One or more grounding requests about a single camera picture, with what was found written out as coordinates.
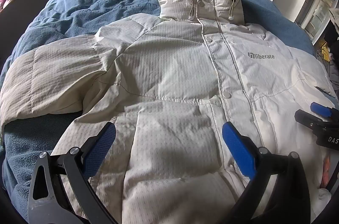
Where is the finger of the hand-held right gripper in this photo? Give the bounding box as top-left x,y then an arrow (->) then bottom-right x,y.
294,109 -> 331,132
310,102 -> 339,122

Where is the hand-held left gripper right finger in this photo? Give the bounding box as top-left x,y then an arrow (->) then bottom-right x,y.
220,122 -> 311,224

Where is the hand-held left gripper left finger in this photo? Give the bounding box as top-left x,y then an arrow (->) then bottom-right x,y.
28,122 -> 118,224

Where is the cream hooded puffer jacket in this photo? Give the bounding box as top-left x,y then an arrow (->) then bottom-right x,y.
0,0 -> 337,224

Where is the pile of colourful clutter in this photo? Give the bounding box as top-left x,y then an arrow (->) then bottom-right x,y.
315,7 -> 339,82

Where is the white glazed hallway door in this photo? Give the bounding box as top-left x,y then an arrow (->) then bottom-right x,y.
304,0 -> 335,38

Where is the blue fleece blanket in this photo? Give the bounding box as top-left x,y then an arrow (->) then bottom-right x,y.
0,0 -> 318,215

